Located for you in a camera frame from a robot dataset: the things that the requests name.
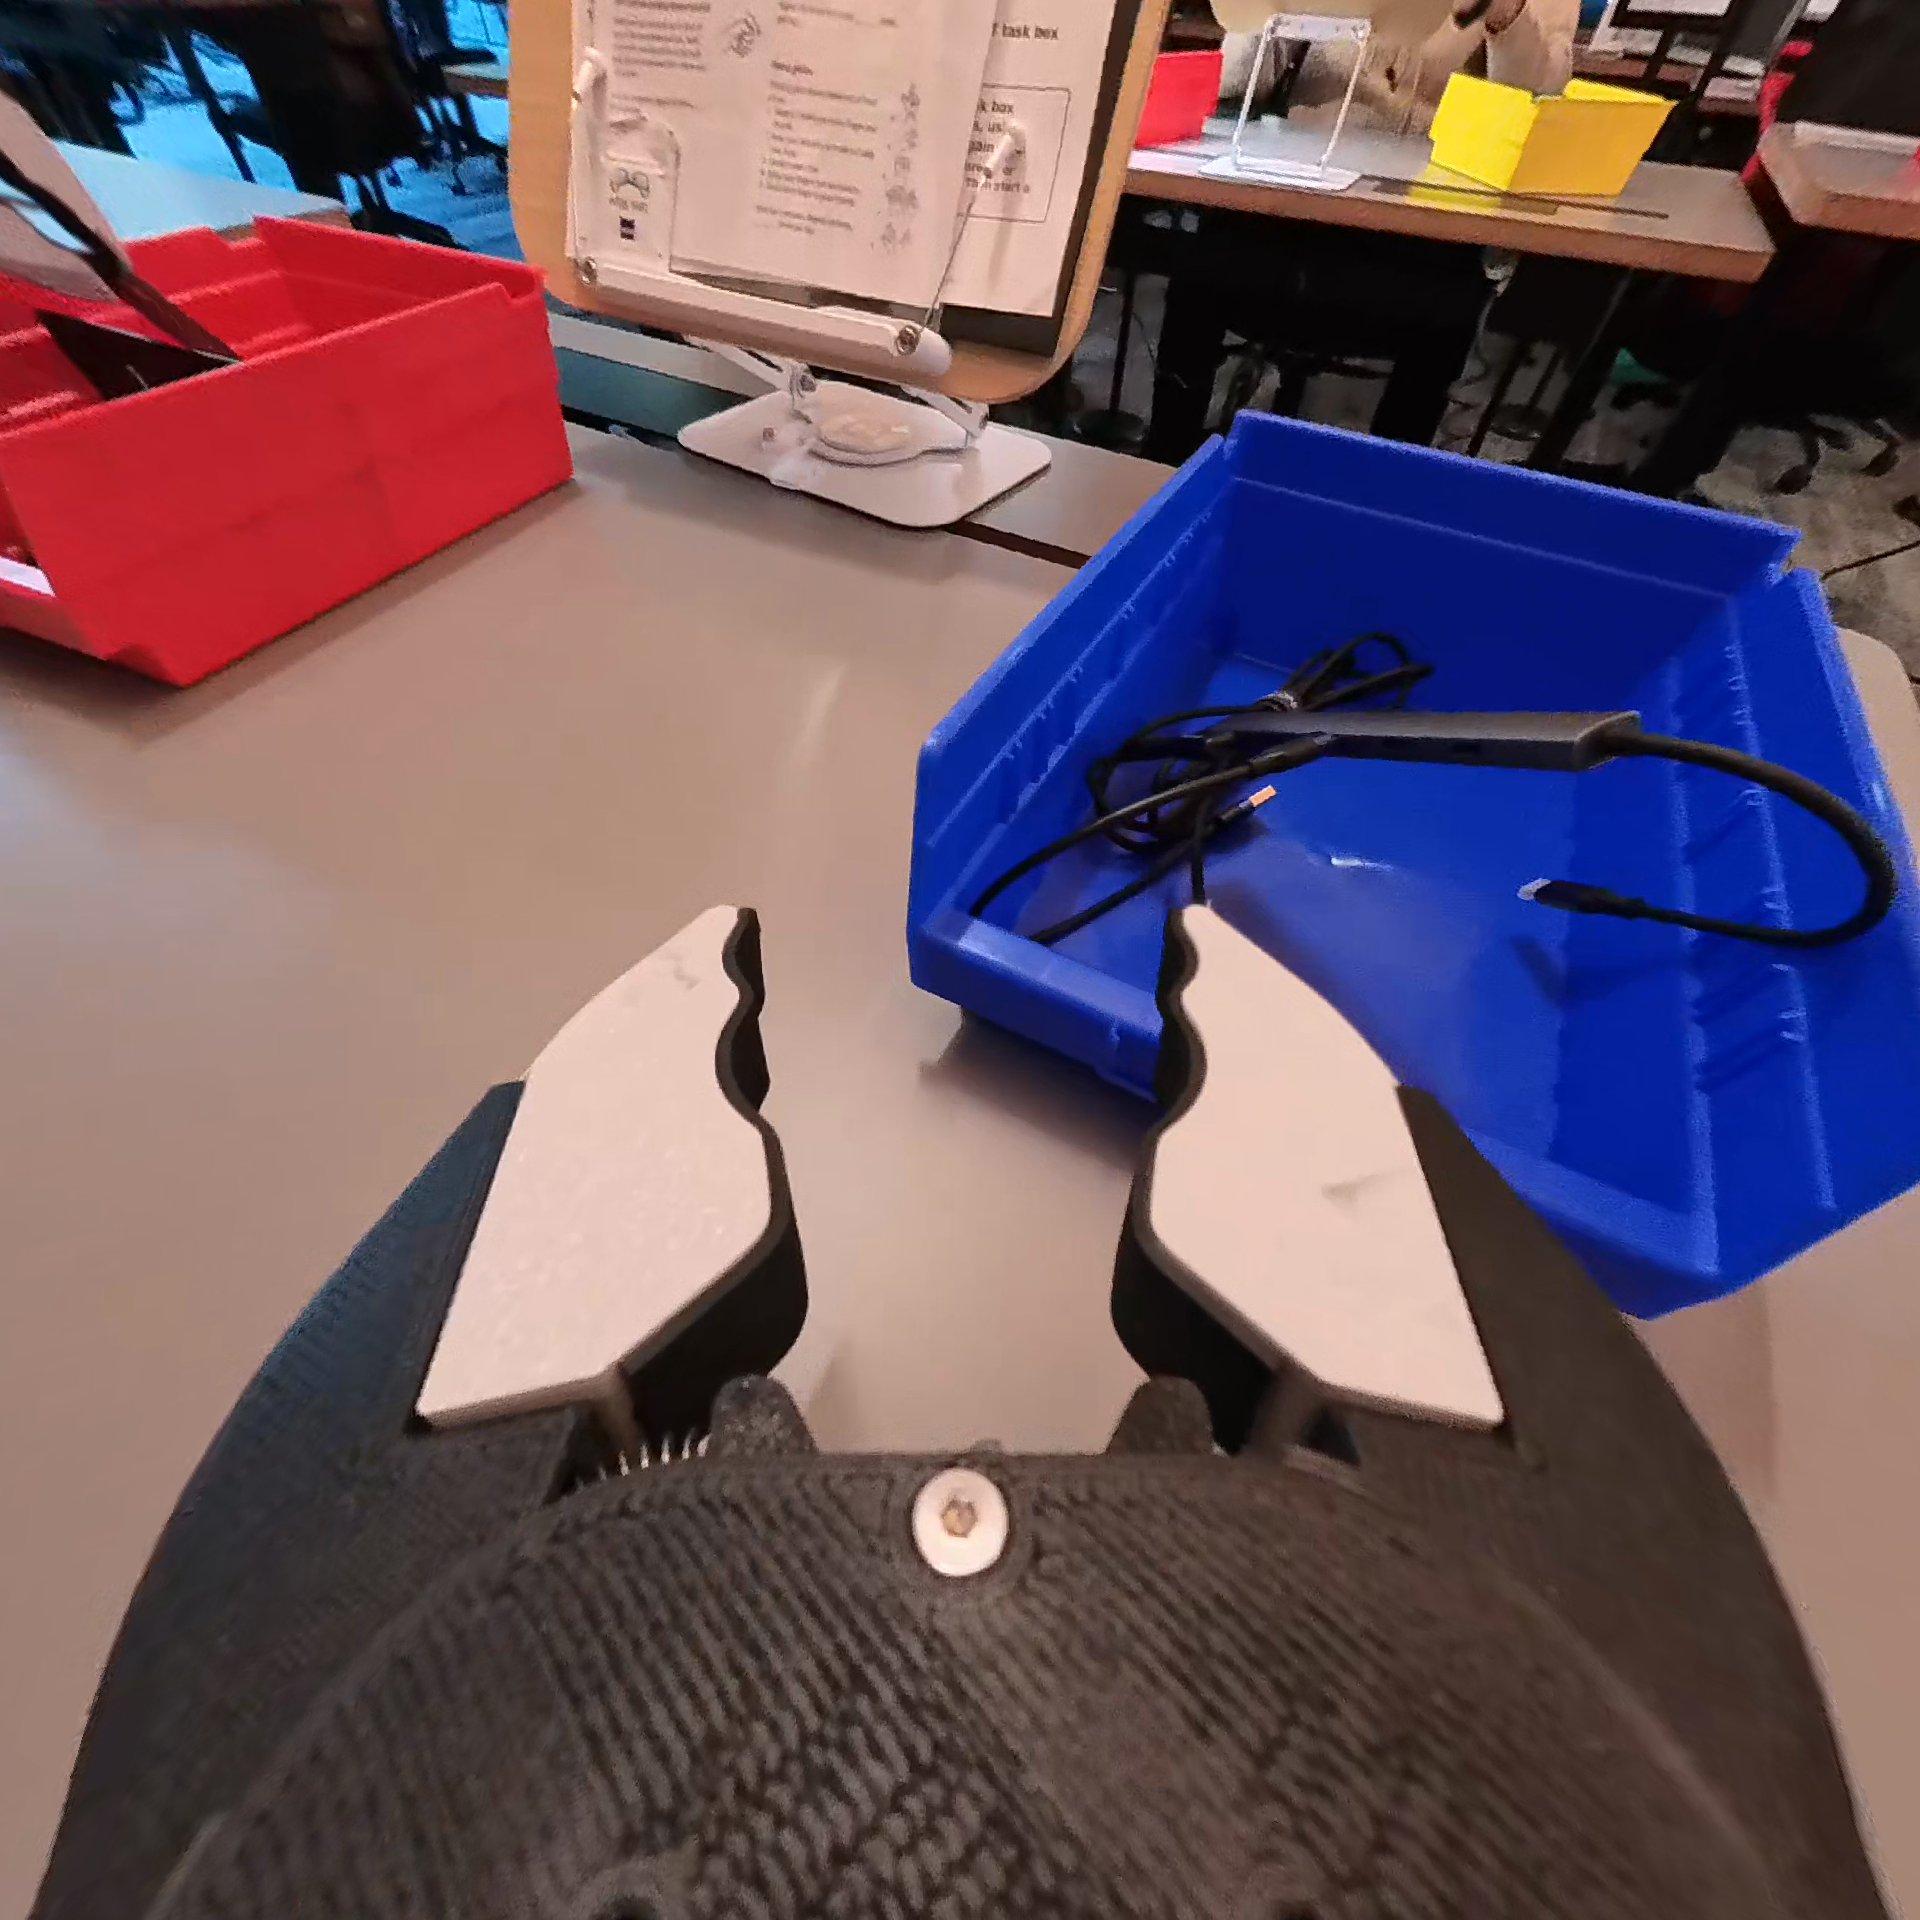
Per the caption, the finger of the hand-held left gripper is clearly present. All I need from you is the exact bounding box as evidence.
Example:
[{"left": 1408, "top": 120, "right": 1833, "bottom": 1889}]
[
  {"left": 0, "top": 93, "right": 140, "bottom": 289},
  {"left": 0, "top": 151, "right": 242, "bottom": 365}
]

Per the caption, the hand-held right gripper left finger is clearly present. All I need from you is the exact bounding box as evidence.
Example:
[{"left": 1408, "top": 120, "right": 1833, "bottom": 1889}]
[{"left": 414, "top": 903, "right": 814, "bottom": 1431}]

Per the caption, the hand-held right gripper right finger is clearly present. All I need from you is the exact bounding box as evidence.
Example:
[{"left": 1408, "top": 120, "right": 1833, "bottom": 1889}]
[{"left": 1111, "top": 903, "right": 1510, "bottom": 1457}]

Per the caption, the red plastic bin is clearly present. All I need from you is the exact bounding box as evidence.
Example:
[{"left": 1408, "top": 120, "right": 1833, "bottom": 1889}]
[{"left": 0, "top": 215, "right": 576, "bottom": 688}]

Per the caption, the blue plastic bin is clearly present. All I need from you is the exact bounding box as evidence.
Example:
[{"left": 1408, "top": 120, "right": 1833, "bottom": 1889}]
[{"left": 908, "top": 407, "right": 1920, "bottom": 1321}]

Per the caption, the black cable with blue-ringed plugs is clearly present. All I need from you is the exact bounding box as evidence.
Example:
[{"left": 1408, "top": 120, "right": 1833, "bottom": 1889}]
[{"left": 967, "top": 757, "right": 1284, "bottom": 952}]

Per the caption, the grey hub with black cable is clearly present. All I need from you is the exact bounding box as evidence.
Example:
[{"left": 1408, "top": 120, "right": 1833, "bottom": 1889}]
[{"left": 1208, "top": 708, "right": 1900, "bottom": 945}]

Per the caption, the black braided cable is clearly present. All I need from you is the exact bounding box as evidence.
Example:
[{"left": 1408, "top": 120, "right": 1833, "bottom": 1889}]
[{"left": 1089, "top": 627, "right": 1439, "bottom": 903}]

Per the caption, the instruction sheet on stand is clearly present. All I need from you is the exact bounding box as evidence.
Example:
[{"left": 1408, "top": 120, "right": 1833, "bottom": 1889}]
[{"left": 507, "top": 0, "right": 1176, "bottom": 530}]

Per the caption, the lens wipe packet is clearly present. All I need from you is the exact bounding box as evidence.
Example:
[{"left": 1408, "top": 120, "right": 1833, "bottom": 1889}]
[{"left": 576, "top": 143, "right": 681, "bottom": 269}]

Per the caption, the laminated exercise sheet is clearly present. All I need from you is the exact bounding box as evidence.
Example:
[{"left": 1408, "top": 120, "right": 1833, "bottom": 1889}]
[{"left": 569, "top": 0, "right": 1003, "bottom": 309}]

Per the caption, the white instruction sheet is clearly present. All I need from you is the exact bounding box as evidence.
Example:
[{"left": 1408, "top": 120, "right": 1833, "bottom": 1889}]
[{"left": 667, "top": 0, "right": 1126, "bottom": 320}]

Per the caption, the wooden table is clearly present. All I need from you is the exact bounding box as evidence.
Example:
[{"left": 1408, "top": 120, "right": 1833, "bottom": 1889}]
[{"left": 1126, "top": 116, "right": 1779, "bottom": 289}]

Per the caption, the clear acrylic stand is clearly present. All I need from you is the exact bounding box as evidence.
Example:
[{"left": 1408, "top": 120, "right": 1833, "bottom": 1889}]
[{"left": 1199, "top": 12, "right": 1369, "bottom": 188}]

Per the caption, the yellow plastic bin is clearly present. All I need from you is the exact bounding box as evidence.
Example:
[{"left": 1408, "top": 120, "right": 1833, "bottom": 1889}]
[{"left": 1425, "top": 72, "right": 1679, "bottom": 202}]

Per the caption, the small red bin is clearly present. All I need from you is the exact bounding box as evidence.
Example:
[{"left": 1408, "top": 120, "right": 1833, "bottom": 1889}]
[{"left": 1137, "top": 48, "right": 1226, "bottom": 148}]

